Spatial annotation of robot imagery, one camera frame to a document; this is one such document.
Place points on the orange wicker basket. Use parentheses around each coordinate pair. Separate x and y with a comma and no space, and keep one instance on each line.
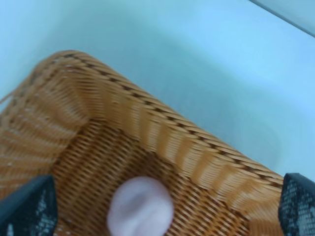
(79,120)

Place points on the pink peach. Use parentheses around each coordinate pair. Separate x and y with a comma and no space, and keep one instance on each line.
(142,206)

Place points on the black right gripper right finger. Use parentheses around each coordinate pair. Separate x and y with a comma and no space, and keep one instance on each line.
(296,212)

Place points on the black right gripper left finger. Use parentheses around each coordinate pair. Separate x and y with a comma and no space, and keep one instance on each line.
(31,210)

